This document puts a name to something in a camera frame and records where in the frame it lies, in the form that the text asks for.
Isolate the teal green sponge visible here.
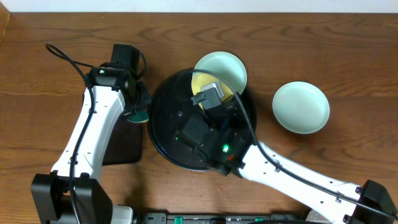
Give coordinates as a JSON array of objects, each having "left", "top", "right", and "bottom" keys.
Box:
[{"left": 127, "top": 110, "right": 149, "bottom": 123}]

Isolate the yellow plate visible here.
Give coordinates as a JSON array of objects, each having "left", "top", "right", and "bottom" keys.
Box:
[{"left": 191, "top": 72, "right": 234, "bottom": 103}]

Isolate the light blue plate top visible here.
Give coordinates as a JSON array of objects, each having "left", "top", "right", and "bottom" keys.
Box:
[{"left": 195, "top": 52, "right": 248, "bottom": 95}]

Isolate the light blue plate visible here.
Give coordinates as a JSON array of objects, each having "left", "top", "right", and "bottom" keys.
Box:
[
  {"left": 195, "top": 52, "right": 248, "bottom": 95},
  {"left": 272, "top": 82, "right": 330, "bottom": 134}
]

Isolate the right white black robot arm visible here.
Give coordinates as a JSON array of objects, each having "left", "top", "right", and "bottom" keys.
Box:
[{"left": 177, "top": 80, "right": 397, "bottom": 223}]

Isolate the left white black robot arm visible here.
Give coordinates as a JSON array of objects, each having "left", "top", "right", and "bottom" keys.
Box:
[{"left": 30, "top": 44, "right": 151, "bottom": 223}]

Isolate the round black tray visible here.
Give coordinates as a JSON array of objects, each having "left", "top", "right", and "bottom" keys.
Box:
[{"left": 146, "top": 68, "right": 257, "bottom": 172}]

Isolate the rectangular black tray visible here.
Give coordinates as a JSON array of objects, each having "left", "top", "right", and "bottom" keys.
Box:
[{"left": 102, "top": 93, "right": 144, "bottom": 166}]

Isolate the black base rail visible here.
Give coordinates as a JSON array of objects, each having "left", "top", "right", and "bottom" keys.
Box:
[{"left": 132, "top": 213, "right": 308, "bottom": 224}]

